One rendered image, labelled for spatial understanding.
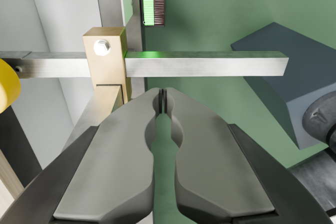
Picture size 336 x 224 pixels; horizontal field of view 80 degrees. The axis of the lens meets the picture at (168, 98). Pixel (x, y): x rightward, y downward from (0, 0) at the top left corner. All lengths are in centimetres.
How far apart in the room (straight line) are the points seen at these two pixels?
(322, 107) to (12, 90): 76
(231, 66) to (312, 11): 109
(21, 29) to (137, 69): 29
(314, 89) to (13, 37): 79
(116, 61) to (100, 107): 7
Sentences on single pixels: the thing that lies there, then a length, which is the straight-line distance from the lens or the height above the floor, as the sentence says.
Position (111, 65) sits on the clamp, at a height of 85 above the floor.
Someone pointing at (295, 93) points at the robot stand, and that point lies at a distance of 77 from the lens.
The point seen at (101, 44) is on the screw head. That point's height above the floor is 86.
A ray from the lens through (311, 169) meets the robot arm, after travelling 70.
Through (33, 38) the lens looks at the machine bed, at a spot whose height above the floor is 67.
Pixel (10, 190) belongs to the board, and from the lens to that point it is 48.
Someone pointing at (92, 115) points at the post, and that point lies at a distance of 25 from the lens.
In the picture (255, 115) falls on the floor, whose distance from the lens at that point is 156.
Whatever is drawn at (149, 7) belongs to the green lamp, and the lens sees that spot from 42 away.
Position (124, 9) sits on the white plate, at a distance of 33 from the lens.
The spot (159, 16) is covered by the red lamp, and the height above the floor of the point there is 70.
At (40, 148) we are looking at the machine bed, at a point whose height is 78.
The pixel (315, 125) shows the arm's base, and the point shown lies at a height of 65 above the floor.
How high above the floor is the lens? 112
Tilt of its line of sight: 58 degrees down
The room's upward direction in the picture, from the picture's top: 176 degrees clockwise
